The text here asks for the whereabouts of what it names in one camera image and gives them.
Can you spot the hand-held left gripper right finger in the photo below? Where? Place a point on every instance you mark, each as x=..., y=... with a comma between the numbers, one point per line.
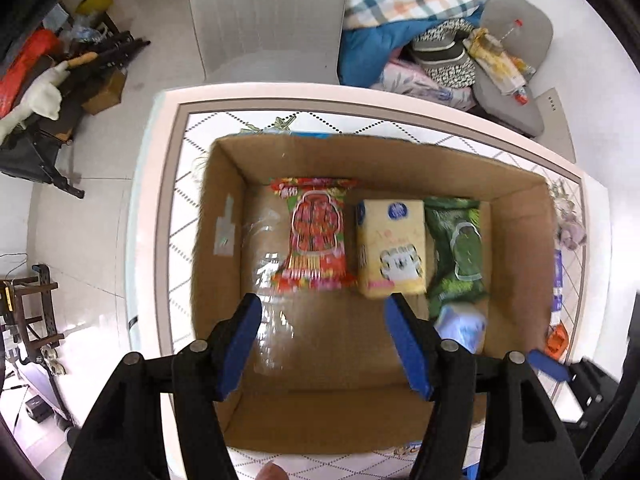
x=409, y=347

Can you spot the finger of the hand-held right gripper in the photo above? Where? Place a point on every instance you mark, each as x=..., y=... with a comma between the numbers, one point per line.
x=549, y=364

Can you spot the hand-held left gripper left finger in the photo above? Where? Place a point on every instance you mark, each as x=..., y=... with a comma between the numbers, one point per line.
x=240, y=347

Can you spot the white blue tissue packet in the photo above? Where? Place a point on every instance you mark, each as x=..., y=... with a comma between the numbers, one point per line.
x=462, y=327

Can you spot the brown cardboard box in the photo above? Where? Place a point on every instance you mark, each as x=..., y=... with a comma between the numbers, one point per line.
x=325, y=360

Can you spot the yellow carton box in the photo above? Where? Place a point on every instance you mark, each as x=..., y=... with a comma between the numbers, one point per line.
x=392, y=250

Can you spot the green snack packet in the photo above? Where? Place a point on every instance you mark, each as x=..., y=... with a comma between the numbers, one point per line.
x=457, y=255

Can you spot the red snack packet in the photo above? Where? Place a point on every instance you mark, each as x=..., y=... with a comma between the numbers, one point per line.
x=315, y=235

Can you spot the person's left hand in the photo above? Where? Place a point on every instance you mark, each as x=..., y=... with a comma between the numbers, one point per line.
x=273, y=472

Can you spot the orange plastic object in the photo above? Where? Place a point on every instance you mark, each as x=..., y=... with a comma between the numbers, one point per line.
x=556, y=342

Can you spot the light plush toy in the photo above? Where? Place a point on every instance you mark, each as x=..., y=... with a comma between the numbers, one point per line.
x=569, y=222

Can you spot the dark wooden rack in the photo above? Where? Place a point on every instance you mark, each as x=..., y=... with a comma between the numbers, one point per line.
x=30, y=310

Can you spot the pink floral cloth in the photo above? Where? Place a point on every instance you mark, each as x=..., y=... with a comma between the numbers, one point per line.
x=425, y=87

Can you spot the black metal stand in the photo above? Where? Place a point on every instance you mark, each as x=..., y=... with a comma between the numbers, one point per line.
x=35, y=160

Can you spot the small cardboard box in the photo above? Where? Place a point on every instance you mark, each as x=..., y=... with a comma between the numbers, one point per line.
x=105, y=94

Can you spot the black white patterned bag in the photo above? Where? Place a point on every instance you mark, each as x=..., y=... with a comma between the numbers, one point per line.
x=445, y=55

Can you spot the yellow plastic bag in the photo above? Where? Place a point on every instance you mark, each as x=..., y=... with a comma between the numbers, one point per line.
x=497, y=62

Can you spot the blue blanket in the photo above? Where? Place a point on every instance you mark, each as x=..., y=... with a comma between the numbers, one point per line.
x=372, y=47

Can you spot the white stuffed cloth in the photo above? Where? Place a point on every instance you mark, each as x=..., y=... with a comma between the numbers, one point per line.
x=42, y=97

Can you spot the black tripod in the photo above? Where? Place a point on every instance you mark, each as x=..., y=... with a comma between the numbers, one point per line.
x=112, y=50

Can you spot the clear bottle with red cap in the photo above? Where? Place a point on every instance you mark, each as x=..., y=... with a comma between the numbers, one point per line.
x=511, y=31

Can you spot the grey cushioned chair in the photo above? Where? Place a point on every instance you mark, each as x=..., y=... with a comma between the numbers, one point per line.
x=520, y=15

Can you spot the red bag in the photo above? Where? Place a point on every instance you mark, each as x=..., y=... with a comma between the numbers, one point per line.
x=27, y=62

